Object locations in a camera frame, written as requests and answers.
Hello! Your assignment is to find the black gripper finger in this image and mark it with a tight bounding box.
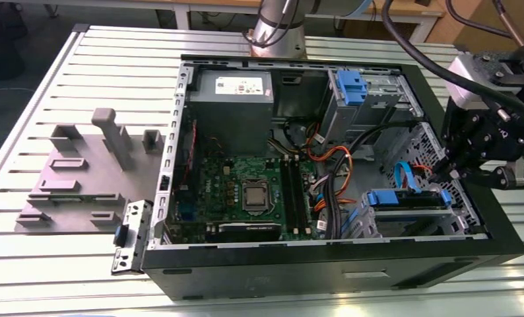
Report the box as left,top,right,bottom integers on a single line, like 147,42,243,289
451,157,524,192
432,98,479,182

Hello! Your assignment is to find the red wire with black plug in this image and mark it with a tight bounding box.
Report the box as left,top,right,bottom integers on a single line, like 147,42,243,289
412,163,435,178

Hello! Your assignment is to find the blue wire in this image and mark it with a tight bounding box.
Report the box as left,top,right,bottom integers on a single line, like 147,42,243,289
393,160,424,195

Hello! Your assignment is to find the hard disk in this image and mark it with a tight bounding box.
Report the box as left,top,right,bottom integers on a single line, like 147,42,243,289
365,188,455,212

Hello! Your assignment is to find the metal disk bay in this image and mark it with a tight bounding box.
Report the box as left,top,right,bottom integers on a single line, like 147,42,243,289
361,188,469,238

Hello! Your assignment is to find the grey metal drive cage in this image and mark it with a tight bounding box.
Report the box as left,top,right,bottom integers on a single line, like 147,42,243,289
320,67,424,143

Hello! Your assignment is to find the blue drive cage latch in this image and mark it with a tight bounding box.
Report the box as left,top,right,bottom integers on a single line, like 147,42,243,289
336,70,369,107

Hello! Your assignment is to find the brown wooden cabinet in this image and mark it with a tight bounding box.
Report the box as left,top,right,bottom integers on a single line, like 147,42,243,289
427,0,524,67

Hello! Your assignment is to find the black RAM slot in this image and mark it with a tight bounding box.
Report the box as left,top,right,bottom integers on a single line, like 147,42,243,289
280,155,301,235

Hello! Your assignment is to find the CPU socket with metal cover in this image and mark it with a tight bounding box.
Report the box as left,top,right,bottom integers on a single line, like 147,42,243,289
239,178,276,217

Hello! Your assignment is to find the green motherboard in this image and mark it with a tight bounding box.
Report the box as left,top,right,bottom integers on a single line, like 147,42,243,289
164,155,333,242

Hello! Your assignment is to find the silver CPU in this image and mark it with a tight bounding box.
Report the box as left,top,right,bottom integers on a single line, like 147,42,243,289
243,186,269,207

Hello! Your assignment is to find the grey power supply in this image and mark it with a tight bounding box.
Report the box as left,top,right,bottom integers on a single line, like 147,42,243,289
185,69,275,158

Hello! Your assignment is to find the black PC case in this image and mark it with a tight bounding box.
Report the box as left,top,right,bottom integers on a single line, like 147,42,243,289
141,54,524,301

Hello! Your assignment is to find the black graphics card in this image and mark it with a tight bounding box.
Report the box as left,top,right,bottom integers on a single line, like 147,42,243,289
207,221,284,242

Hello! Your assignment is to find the grey parts rack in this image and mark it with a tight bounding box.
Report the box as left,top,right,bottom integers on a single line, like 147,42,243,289
15,107,168,237

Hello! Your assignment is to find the green RAM stick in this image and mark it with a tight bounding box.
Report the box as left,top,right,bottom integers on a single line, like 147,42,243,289
48,195,97,202

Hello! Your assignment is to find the black office chair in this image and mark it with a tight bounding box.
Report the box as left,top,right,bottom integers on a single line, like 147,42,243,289
0,0,29,80

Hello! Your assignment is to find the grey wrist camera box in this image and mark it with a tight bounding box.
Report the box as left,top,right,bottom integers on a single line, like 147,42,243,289
445,54,509,110

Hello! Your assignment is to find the orange wire bundle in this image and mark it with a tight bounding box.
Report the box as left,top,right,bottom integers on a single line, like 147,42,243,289
305,145,359,212

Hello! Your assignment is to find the wooden desk with white frame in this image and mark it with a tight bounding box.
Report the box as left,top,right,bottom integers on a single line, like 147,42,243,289
155,0,448,44

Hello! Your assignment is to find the black cable bundle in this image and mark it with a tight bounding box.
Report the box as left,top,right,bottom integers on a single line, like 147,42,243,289
320,120,425,240

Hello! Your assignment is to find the yellow black wire bundle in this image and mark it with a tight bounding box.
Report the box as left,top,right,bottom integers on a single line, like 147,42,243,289
268,138,309,156

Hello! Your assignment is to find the metal expansion slot bracket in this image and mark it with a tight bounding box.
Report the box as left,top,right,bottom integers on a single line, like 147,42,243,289
111,199,153,275

